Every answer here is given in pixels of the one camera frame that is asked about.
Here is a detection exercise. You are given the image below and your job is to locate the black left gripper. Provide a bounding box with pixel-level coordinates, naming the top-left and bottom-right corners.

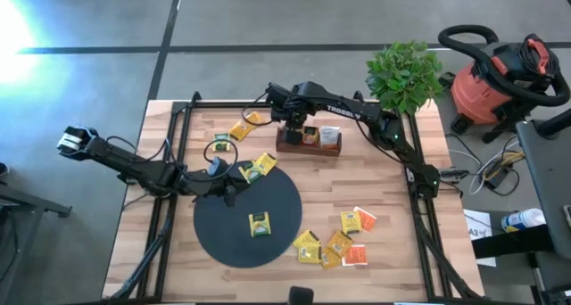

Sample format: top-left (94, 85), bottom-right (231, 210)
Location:
top-left (194, 174), bottom-right (252, 208)

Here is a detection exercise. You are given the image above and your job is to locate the lemon lime tea packet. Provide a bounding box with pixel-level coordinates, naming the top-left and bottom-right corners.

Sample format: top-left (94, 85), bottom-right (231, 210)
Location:
top-left (254, 152), bottom-right (278, 177)
top-left (248, 210), bottom-right (272, 238)
top-left (212, 133), bottom-right (232, 153)
top-left (238, 161), bottom-right (263, 185)

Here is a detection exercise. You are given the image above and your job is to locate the yellow mango tea packet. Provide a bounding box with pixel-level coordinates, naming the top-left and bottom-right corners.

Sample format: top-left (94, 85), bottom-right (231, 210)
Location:
top-left (339, 210), bottom-right (363, 235)
top-left (302, 125), bottom-right (320, 147)
top-left (319, 246), bottom-right (343, 271)
top-left (293, 228), bottom-right (321, 249)
top-left (297, 241), bottom-right (323, 265)
top-left (326, 229), bottom-right (355, 259)

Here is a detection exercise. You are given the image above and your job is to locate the white orange Tazo tea packet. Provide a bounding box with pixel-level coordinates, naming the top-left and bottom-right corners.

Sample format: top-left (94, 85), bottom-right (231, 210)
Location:
top-left (319, 125), bottom-right (342, 150)
top-left (342, 243), bottom-right (369, 268)
top-left (353, 205), bottom-right (378, 234)

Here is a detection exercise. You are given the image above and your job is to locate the round dark woven placemat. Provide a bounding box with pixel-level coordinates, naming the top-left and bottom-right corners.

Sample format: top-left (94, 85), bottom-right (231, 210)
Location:
top-left (192, 164), bottom-right (304, 269)

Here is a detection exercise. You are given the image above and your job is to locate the wooden tea organizer box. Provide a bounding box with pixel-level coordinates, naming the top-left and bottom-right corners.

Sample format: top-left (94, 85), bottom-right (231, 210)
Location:
top-left (275, 125), bottom-right (343, 158)

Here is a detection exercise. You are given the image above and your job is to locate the green plant in black pot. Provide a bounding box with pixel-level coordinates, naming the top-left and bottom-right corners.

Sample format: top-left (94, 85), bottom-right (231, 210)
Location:
top-left (364, 39), bottom-right (447, 132)

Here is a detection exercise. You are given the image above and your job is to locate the orange black shop vacuum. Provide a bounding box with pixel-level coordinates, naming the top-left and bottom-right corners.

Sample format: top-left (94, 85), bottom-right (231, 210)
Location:
top-left (439, 32), bottom-right (561, 144)

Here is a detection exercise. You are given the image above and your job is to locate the white paper sheet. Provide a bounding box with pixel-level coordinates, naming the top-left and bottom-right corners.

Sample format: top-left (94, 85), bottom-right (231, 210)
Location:
top-left (462, 209), bottom-right (497, 268)

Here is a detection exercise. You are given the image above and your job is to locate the black power adapter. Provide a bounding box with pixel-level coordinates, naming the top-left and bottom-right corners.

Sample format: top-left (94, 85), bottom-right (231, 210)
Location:
top-left (484, 164), bottom-right (513, 190)

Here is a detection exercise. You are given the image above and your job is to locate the black metal stand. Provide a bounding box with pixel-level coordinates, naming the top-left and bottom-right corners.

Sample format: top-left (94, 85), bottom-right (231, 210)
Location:
top-left (0, 161), bottom-right (72, 305)

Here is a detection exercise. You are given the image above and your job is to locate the blue white spray can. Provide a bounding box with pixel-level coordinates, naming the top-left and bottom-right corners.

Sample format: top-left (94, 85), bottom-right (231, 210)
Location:
top-left (500, 207), bottom-right (546, 233)

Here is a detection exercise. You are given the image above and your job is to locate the black flat bar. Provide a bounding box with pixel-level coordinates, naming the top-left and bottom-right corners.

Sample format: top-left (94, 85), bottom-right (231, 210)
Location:
top-left (471, 223), bottom-right (555, 260)

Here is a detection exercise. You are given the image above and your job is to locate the grey desk top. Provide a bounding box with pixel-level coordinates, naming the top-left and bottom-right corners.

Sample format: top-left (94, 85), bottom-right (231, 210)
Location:
top-left (516, 117), bottom-right (571, 260)

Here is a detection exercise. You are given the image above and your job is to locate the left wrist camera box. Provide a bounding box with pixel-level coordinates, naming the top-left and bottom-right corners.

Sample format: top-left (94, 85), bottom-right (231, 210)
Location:
top-left (207, 155), bottom-right (228, 178)

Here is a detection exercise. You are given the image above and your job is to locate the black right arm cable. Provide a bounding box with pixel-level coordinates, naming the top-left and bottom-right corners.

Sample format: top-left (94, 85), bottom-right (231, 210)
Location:
top-left (240, 92), bottom-right (280, 128)

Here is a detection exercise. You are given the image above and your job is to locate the black aluminium table frame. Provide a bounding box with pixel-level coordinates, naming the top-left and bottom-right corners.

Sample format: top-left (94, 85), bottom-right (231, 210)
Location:
top-left (109, 90), bottom-right (488, 302)

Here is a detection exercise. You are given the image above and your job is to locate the black table-level camera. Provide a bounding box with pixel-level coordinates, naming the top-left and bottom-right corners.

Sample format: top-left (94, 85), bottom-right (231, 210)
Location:
top-left (288, 285), bottom-right (315, 305)

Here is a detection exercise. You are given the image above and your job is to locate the white floor cable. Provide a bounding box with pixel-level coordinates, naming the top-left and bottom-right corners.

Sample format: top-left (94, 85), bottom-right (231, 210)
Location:
top-left (445, 133), bottom-right (494, 196)

